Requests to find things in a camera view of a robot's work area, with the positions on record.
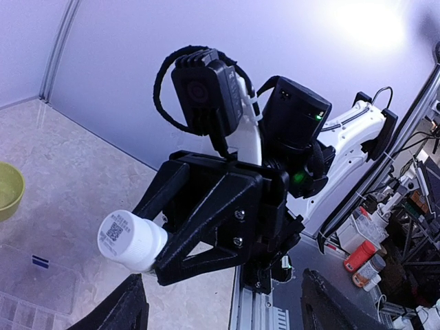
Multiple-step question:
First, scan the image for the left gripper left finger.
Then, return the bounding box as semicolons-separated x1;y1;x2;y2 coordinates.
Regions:
68;274;149;330

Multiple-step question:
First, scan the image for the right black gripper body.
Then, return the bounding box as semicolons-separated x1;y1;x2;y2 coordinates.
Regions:
164;152;304;285

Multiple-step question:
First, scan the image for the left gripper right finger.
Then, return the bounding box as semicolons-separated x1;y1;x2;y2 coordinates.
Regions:
300;268;387;330

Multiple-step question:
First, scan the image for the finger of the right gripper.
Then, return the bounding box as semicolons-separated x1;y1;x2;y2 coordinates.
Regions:
132;161;190;220
155;171;263;286

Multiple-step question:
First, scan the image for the white capped pill bottle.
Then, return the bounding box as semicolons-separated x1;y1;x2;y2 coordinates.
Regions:
97;210;168;273

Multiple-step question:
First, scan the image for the clear plastic pill organizer box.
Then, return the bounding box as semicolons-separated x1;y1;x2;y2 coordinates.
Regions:
1;244;80;329

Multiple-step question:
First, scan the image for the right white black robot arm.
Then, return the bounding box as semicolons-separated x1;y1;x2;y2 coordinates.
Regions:
134;76;397;292

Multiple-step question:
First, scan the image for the grey capped bottle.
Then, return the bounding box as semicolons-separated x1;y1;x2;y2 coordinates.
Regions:
352;254;386;287

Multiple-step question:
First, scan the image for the orange capped bottle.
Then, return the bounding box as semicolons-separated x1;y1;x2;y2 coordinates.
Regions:
343;240;376;272

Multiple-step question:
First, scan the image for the green plastic bowl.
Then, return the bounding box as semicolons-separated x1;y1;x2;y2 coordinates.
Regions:
1;162;25;222

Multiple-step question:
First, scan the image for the left aluminium frame post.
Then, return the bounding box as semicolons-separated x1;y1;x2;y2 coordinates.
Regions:
38;0;81;103

